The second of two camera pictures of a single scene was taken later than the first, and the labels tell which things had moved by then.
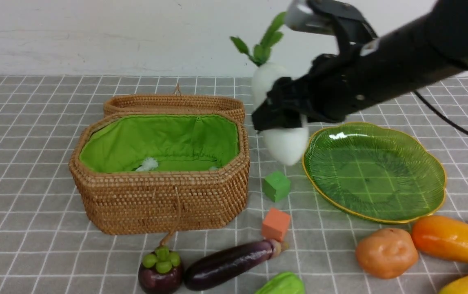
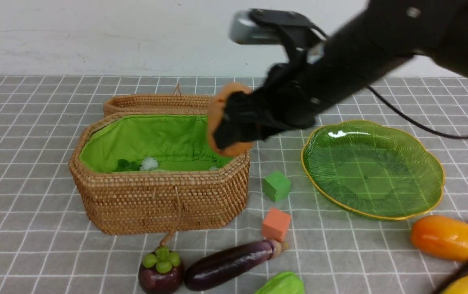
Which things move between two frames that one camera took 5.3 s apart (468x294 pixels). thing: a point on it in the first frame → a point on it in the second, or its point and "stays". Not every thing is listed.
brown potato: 386,254 → 216,102
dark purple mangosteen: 160,272 stays
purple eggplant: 210,269 stays
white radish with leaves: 286,146 → 124,165
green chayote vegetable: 282,283 stays
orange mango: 450,238 stays
